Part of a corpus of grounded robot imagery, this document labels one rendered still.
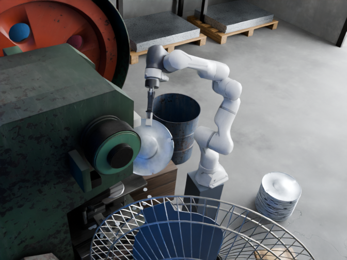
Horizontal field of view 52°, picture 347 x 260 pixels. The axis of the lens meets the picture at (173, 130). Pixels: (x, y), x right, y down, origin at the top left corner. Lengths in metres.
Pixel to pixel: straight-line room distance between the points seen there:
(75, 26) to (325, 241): 2.23
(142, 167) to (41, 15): 0.84
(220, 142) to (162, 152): 0.42
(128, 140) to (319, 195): 2.26
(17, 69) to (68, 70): 0.17
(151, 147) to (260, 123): 2.08
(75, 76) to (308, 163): 2.56
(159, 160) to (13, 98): 0.86
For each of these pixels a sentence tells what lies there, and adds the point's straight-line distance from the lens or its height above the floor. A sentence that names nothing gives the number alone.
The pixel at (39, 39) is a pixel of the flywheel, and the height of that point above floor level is 1.45.
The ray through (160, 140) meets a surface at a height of 0.97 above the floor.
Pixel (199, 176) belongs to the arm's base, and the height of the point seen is 0.51.
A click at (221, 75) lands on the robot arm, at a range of 2.01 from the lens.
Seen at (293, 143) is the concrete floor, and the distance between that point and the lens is 3.58.
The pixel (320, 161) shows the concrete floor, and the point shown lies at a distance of 3.51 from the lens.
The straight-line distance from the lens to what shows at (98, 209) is 1.76.
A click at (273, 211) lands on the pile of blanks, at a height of 0.10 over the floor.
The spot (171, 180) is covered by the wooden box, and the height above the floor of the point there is 0.25.
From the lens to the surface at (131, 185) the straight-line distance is 1.83.
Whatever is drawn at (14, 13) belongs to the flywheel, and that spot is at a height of 1.58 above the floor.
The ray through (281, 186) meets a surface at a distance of 2.76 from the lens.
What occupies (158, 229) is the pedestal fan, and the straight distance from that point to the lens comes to 0.83.
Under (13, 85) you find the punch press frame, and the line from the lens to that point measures 1.26.
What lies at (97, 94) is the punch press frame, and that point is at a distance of 1.17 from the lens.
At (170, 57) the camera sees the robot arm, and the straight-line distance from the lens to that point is 1.79.
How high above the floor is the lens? 2.15
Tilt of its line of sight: 39 degrees down
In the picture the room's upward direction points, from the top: 6 degrees clockwise
